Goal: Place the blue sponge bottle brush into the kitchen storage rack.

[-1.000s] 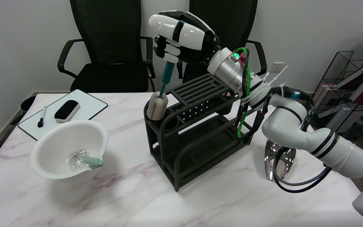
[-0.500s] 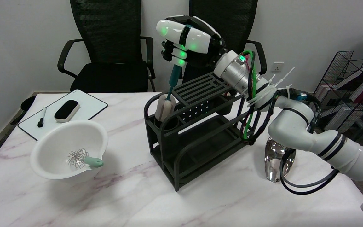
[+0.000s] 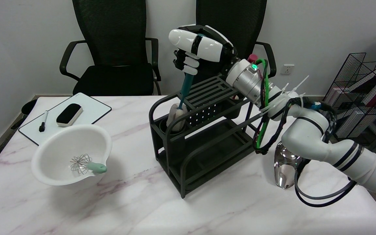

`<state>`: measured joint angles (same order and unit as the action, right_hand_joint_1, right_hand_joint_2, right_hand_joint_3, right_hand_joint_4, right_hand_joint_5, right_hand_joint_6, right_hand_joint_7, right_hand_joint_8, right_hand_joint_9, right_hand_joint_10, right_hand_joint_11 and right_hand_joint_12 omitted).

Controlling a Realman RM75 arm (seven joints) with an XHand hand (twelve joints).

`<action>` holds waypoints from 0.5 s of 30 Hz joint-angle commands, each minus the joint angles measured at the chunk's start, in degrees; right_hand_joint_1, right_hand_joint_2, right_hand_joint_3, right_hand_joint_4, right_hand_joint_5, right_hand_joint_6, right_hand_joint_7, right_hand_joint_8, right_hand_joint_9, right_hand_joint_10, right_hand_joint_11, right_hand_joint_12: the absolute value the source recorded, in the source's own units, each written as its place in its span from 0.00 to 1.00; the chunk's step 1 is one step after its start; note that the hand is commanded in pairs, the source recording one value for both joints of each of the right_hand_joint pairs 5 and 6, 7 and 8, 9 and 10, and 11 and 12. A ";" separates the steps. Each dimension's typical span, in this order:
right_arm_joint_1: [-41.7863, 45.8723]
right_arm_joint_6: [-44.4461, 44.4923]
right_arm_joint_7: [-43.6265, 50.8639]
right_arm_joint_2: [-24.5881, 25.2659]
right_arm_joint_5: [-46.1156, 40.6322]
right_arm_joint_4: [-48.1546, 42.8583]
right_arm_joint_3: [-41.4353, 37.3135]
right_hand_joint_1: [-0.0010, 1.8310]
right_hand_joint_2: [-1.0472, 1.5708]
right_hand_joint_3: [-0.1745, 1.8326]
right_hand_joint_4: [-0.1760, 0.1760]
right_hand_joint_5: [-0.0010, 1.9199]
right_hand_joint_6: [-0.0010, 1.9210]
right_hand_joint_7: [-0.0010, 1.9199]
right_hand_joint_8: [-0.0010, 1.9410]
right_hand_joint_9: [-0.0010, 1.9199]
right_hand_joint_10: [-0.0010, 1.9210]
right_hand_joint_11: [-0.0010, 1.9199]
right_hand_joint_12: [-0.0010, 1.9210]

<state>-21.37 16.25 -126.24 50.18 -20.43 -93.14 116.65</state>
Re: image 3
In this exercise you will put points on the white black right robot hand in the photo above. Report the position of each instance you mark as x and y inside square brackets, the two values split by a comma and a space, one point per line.
[201, 49]

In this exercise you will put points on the blue sponge bottle brush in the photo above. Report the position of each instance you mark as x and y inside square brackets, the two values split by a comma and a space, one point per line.
[182, 98]

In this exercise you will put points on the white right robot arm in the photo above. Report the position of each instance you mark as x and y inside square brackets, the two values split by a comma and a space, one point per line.
[305, 124]

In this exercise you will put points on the black kitchen storage rack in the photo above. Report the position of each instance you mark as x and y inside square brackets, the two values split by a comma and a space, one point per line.
[204, 130]

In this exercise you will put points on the black mesh office chair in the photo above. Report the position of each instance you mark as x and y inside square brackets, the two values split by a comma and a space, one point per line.
[113, 49]
[240, 19]

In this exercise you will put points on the small white whiteboard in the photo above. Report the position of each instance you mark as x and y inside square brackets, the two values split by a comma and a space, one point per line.
[90, 112]

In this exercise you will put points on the silver metal scoop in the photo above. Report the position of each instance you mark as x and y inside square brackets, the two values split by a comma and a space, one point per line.
[286, 168]

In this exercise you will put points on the black whiteboard eraser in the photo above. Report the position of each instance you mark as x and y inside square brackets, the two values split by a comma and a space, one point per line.
[69, 114]

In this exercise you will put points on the white mixing bowl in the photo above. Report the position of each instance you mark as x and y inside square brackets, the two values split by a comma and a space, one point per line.
[67, 153]

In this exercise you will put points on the black marker pen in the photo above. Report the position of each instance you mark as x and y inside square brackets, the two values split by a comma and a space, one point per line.
[43, 121]

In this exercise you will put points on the black round floor base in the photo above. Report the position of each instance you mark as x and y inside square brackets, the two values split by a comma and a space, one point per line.
[28, 107]

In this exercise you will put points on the white wall socket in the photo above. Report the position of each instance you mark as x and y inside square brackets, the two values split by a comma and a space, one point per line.
[287, 69]

